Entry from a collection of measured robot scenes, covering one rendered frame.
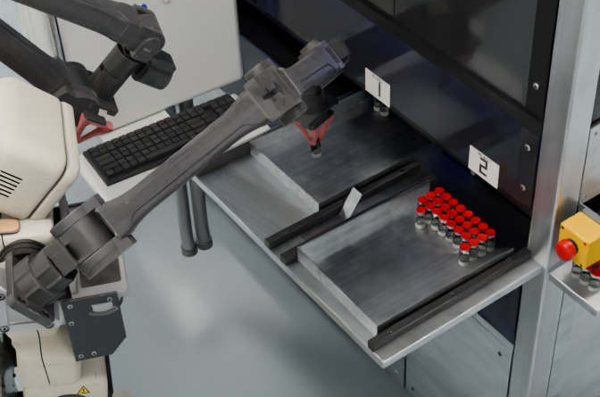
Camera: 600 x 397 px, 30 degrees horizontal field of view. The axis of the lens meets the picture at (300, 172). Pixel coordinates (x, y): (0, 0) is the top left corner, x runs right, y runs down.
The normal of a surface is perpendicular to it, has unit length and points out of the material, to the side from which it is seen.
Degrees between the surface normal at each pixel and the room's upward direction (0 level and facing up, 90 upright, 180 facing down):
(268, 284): 0
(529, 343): 90
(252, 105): 52
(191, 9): 90
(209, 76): 90
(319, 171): 0
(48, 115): 42
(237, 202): 0
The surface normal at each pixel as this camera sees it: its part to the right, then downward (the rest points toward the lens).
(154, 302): -0.04, -0.76
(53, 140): 0.62, -0.68
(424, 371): -0.81, 0.40
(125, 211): 0.00, 0.04
